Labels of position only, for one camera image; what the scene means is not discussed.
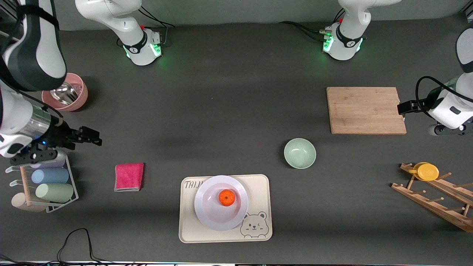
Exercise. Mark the pink bowl with steel inside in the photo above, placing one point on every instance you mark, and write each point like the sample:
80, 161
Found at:
79, 96

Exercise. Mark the purple cup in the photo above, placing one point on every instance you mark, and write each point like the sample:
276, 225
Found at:
55, 165

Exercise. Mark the yellow cup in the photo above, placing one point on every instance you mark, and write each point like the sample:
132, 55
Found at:
428, 172

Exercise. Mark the blue cup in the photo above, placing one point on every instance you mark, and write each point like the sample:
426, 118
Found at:
51, 176

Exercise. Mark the beige cup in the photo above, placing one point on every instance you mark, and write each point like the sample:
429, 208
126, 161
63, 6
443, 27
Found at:
18, 202

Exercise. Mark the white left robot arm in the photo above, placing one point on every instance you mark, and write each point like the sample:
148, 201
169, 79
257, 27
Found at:
347, 37

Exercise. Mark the green cup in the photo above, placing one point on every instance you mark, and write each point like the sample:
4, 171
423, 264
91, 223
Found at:
55, 192

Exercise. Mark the cream tray with bear print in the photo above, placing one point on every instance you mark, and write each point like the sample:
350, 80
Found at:
258, 192

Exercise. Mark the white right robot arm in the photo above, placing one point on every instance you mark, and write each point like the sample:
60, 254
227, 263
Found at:
129, 33

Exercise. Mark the white round plate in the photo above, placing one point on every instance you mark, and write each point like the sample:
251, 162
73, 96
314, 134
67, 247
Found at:
210, 210

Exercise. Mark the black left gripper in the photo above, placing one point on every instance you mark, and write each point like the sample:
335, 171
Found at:
419, 105

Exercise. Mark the wooden cutting board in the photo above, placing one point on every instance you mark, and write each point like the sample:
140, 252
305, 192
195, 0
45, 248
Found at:
366, 111

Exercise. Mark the wooden peg cup rack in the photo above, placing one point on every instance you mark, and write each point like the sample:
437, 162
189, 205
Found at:
432, 203

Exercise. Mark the pale green bowl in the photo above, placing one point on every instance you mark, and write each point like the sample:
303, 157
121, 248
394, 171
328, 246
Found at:
299, 153

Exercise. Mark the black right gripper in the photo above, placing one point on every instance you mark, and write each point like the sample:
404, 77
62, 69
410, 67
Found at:
60, 136

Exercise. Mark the orange fruit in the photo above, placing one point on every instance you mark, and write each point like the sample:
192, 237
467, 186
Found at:
227, 197

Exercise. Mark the pink folded cloth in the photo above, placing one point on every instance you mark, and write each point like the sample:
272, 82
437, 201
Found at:
129, 177

